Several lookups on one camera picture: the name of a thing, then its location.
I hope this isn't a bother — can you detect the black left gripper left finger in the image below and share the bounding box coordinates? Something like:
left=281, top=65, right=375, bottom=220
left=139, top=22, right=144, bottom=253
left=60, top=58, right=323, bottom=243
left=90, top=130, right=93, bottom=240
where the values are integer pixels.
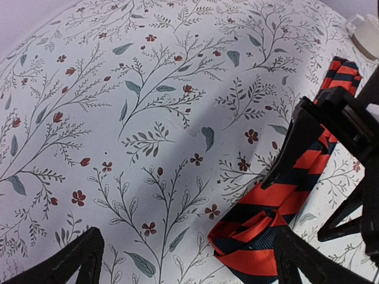
left=6, top=227, right=105, bottom=284

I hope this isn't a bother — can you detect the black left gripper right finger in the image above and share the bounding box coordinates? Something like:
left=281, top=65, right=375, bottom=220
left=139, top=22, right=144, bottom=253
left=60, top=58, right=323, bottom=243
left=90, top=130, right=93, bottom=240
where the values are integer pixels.
left=273, top=227, right=370, bottom=284

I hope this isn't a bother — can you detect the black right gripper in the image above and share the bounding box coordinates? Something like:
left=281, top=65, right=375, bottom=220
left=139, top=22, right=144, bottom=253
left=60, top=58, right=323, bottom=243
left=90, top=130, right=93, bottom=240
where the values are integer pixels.
left=260, top=56, right=379, bottom=267

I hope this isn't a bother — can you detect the red black striped tie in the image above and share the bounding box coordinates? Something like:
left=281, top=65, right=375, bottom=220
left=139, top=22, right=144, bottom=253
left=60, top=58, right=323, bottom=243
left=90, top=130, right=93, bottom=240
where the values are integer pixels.
left=207, top=57, right=364, bottom=284

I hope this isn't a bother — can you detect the floral patterned table mat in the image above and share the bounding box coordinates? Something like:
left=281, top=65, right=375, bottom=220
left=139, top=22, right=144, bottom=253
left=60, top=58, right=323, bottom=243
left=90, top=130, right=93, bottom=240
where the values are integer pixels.
left=1, top=1, right=378, bottom=283

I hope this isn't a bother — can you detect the white ceramic mug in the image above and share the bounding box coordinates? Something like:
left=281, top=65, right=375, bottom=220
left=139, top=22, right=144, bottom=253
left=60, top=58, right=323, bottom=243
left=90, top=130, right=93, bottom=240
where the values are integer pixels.
left=345, top=14, right=378, bottom=60

